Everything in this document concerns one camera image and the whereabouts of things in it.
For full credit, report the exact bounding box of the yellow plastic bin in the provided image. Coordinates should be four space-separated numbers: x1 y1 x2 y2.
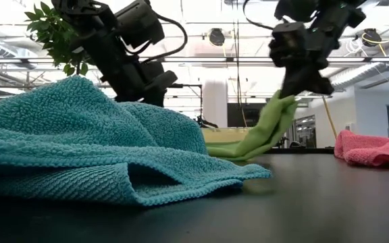
201 127 254 145

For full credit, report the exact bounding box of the yellow extension cable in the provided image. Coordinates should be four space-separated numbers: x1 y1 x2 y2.
321 95 338 140

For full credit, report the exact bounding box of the green potted plant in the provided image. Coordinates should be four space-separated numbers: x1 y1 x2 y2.
24 1 91 77

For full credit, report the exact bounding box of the pink microfiber towel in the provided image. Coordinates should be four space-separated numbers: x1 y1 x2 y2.
333 129 389 168

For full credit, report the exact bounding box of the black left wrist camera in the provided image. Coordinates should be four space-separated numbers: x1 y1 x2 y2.
114 0 166 49

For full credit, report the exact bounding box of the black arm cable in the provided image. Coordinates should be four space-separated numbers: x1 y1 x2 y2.
122 12 189 65
242 0 277 32

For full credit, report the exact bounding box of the black metal frame rig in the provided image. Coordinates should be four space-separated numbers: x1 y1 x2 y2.
164 83 204 130

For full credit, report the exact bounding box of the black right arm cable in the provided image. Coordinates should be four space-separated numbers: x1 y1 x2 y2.
242 0 277 32

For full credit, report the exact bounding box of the teal terry towel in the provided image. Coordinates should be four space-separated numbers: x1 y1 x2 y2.
0 75 273 208

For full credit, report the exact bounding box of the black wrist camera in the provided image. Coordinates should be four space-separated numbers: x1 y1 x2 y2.
114 0 166 49
269 21 309 68

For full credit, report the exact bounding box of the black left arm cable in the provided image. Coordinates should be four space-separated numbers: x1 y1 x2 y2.
122 12 189 65

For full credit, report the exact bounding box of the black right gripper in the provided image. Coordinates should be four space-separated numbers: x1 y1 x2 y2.
279 18 343 100

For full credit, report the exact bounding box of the lime green microfiber towel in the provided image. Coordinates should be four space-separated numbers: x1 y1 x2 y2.
205 90 299 162

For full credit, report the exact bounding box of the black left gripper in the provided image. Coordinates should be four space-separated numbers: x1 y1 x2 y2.
70 19 179 108

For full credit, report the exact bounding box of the black cabinet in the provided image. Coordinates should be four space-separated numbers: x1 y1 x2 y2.
227 103 267 129

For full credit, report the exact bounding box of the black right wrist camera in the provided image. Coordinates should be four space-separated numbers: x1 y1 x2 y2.
269 21 309 68

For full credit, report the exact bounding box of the black hanging cable reel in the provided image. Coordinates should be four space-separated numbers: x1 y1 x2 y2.
361 28 383 48
207 28 226 48

